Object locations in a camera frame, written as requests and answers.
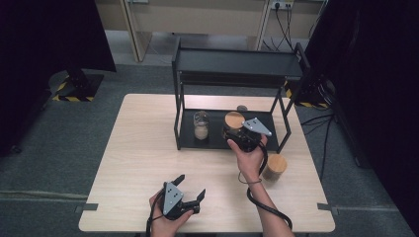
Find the person's left hand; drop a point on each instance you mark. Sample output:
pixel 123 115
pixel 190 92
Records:
pixel 164 227

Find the person's right hand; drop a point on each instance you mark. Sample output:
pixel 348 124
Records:
pixel 250 163

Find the cork-lid jar of dark spices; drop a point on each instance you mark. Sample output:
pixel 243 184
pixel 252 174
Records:
pixel 276 163

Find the grey floor tape strip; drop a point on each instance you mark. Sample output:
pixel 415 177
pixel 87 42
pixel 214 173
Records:
pixel 87 207
pixel 326 208

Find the thin dark wrist band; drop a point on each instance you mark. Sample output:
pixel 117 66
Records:
pixel 253 181

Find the cork-lid jar of bark strips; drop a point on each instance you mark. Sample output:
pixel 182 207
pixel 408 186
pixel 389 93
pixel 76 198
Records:
pixel 234 119

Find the stand base with hazard tape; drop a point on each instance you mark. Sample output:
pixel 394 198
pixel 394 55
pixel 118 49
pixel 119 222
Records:
pixel 313 95
pixel 79 84

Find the white power strip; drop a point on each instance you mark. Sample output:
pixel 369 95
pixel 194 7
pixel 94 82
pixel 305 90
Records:
pixel 281 4

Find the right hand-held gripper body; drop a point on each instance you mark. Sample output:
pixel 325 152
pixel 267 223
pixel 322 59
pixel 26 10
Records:
pixel 250 141

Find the black metal two-tier rack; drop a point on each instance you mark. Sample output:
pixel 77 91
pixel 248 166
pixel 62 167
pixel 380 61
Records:
pixel 237 62

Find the glass jar of beige powder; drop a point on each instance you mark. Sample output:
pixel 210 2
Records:
pixel 201 131

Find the black curtain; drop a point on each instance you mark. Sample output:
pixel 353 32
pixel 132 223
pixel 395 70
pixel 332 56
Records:
pixel 39 39
pixel 378 82

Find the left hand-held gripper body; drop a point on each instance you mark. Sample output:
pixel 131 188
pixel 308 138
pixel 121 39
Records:
pixel 173 200

